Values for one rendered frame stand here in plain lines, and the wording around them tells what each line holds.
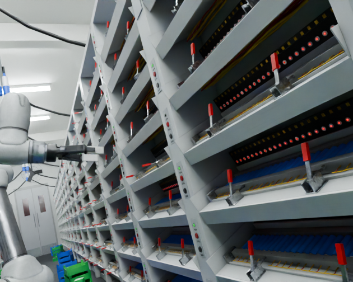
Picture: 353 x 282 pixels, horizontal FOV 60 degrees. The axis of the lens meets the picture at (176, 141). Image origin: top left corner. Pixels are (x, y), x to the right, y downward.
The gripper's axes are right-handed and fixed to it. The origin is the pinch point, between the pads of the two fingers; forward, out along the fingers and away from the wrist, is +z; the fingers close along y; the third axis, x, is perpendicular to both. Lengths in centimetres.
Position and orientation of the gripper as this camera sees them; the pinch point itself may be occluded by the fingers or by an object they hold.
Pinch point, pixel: (98, 154)
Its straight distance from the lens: 131.2
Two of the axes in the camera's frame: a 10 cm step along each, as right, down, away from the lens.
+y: 3.8, -2.7, -8.8
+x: -0.6, -9.6, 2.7
